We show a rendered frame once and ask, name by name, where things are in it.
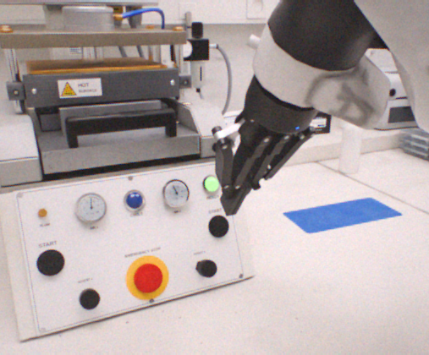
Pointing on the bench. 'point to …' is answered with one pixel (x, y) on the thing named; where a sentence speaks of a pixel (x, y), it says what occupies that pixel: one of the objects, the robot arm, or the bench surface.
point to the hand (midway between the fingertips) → (233, 193)
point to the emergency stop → (148, 278)
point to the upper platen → (90, 57)
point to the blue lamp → (134, 199)
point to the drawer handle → (118, 123)
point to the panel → (122, 244)
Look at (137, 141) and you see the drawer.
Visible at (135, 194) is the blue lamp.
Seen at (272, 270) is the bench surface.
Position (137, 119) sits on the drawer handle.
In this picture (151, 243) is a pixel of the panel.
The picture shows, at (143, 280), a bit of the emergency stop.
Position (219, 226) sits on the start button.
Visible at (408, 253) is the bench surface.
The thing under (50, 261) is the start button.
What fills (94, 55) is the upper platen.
